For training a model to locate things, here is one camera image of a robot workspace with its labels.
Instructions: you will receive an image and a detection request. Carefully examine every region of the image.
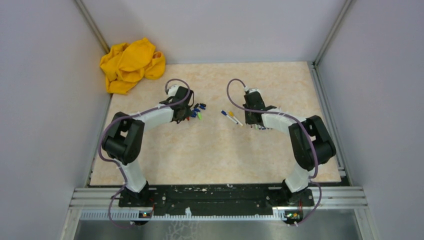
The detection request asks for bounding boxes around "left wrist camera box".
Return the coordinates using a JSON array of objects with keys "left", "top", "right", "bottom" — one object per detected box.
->
[{"left": 165, "top": 84, "right": 180, "bottom": 97}]

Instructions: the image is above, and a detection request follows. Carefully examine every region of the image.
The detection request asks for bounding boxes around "aluminium front rail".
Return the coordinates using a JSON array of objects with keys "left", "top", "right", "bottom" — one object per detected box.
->
[{"left": 69, "top": 184, "right": 368, "bottom": 222}]

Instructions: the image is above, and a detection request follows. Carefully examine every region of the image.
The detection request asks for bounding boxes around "yellow cap marker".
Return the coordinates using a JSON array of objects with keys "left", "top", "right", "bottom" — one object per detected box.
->
[{"left": 228, "top": 111, "right": 244, "bottom": 127}]

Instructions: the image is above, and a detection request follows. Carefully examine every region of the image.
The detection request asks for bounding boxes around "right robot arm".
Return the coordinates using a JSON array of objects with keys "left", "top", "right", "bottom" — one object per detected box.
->
[{"left": 243, "top": 89, "right": 336, "bottom": 206}]

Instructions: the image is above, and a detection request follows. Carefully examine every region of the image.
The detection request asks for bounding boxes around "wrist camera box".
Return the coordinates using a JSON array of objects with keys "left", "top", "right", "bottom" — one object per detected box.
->
[
  {"left": 165, "top": 84, "right": 180, "bottom": 97},
  {"left": 244, "top": 87, "right": 261, "bottom": 96}
]

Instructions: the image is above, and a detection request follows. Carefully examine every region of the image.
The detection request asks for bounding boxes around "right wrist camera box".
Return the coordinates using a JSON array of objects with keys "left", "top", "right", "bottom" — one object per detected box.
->
[{"left": 244, "top": 87, "right": 261, "bottom": 96}]

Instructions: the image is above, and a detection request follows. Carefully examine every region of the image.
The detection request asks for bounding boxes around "yellow crumpled cloth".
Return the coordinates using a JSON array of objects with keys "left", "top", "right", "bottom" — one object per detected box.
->
[{"left": 99, "top": 37, "right": 166, "bottom": 95}]

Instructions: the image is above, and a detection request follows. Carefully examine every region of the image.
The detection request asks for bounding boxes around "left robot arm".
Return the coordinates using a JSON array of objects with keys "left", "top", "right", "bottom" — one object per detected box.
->
[{"left": 98, "top": 85, "right": 195, "bottom": 207}]

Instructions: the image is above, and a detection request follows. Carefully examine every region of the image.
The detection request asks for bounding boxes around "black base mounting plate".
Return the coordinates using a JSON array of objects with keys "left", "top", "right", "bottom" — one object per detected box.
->
[{"left": 118, "top": 183, "right": 315, "bottom": 217}]

